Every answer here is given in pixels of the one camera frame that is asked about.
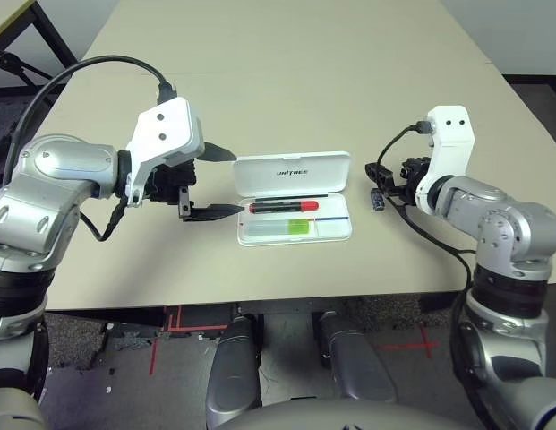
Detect dark grey foam mat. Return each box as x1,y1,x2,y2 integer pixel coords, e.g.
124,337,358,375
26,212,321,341
0,96,37,153

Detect grey robot leg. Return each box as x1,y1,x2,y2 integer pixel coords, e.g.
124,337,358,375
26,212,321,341
320,312,398,402
205,313,264,417

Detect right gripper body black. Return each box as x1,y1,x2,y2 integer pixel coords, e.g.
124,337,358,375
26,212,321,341
398,155,433,201

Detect clear green highlighter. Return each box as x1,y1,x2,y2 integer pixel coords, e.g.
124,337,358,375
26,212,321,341
244,218,317,237

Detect black whiteboard marker red cap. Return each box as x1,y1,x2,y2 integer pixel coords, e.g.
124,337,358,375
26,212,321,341
247,200,321,214

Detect grey robot torso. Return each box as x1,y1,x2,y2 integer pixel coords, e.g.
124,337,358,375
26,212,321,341
205,398,480,430

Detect grey robot right leg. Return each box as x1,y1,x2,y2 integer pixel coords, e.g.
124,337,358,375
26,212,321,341
320,312,398,402

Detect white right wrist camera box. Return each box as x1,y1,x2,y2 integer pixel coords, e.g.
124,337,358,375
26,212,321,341
414,105,476,214

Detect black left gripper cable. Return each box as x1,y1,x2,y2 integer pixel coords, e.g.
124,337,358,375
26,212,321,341
79,196,129,243

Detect black frame side table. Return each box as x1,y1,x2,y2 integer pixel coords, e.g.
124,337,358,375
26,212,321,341
0,0,80,68

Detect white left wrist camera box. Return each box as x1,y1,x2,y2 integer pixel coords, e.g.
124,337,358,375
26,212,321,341
124,97,206,208

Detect brown carpet piece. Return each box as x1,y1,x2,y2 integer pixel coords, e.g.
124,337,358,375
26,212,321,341
344,296,440,335
47,312,111,371

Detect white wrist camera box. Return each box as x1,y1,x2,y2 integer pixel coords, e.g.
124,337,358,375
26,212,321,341
124,97,206,208
414,105,476,214

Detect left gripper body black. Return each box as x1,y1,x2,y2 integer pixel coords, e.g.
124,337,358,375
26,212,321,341
145,159,198,205

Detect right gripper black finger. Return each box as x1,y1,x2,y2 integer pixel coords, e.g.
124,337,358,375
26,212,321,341
384,182,413,205
364,161,399,185

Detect white Unitree pencil case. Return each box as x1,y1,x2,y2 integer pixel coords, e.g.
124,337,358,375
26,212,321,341
231,150,354,247

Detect black tripod stand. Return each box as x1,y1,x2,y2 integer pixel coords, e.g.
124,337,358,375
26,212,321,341
0,44,62,90

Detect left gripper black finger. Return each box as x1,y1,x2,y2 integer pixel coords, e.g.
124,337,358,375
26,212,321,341
177,185,245,224
200,142,239,164

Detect grey robot left leg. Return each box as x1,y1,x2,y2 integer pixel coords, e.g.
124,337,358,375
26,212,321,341
205,313,264,417

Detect dark foam scrap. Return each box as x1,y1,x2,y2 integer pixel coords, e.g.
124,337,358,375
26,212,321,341
107,333,152,351

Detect black left camera cable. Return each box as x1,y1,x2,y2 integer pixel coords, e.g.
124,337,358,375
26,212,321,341
2,55,178,185

